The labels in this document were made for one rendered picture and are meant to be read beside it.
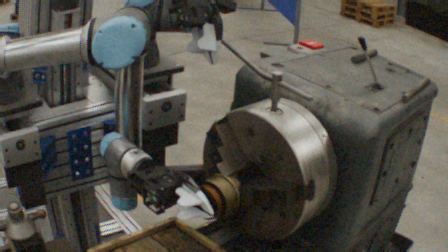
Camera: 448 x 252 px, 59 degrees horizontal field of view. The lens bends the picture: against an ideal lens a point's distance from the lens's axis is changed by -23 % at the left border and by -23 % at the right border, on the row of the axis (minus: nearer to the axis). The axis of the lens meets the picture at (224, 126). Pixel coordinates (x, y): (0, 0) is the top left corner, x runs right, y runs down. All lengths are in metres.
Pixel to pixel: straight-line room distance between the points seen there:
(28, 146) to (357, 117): 0.84
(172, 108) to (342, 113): 0.53
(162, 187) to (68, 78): 0.65
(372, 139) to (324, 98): 0.17
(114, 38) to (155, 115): 0.46
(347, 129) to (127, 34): 0.52
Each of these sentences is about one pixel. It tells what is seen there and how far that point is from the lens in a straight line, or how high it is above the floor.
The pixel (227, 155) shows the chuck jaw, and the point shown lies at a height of 1.14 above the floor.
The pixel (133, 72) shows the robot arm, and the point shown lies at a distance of 1.20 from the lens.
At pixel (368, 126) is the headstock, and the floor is 1.24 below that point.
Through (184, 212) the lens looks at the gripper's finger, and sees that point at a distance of 1.02.
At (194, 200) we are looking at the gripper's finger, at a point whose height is 1.10.
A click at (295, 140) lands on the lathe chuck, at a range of 1.02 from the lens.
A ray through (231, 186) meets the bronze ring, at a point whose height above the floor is 1.11.
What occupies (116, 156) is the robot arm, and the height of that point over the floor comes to 1.10.
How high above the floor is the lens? 1.67
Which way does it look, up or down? 26 degrees down
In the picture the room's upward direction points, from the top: 5 degrees clockwise
